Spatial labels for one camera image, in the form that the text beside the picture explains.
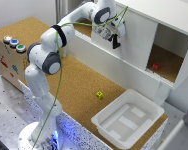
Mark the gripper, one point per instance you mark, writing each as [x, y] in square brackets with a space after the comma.
[102, 32]

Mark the white sliding door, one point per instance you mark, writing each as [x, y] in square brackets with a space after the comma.
[135, 43]

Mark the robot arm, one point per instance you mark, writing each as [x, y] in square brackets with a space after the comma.
[39, 83]

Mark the yellow block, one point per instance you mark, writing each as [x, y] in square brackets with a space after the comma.
[99, 95]

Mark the pink block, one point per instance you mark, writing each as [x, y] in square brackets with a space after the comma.
[155, 66]

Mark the white cabinet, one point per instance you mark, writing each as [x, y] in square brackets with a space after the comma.
[167, 13]

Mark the green button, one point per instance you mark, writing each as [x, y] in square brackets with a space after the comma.
[20, 48]

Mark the blue button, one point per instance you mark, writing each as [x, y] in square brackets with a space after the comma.
[14, 42]

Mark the white plastic box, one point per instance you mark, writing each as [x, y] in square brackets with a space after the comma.
[129, 120]

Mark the red button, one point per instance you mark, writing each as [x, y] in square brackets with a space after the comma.
[7, 39]

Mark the wooden drawer box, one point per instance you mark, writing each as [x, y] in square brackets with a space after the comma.
[9, 68]

